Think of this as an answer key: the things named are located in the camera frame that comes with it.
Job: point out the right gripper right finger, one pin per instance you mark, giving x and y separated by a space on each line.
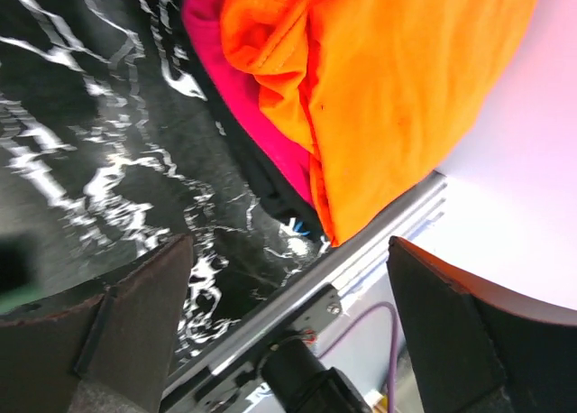
476 346

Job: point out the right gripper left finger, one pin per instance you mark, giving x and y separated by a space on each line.
117 331

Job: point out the orange t-shirt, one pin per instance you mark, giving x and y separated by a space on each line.
377 91

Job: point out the magenta t-shirt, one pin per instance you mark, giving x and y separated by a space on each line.
240 93

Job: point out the white and green t-shirt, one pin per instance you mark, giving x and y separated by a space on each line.
19 271

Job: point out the aluminium frame rail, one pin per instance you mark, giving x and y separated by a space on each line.
343 267

